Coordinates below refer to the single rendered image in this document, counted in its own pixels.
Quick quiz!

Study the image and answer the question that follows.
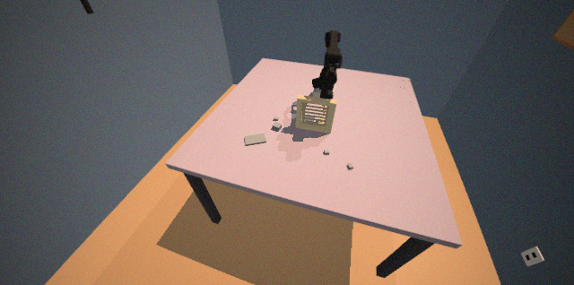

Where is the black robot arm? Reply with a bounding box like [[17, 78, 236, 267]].
[[312, 30, 343, 90]]

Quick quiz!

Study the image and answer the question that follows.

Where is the beige flat rectangular block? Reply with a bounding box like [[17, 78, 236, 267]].
[[245, 134, 266, 146]]

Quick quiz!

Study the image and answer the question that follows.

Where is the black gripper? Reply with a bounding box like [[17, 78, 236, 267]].
[[320, 82, 334, 99]]

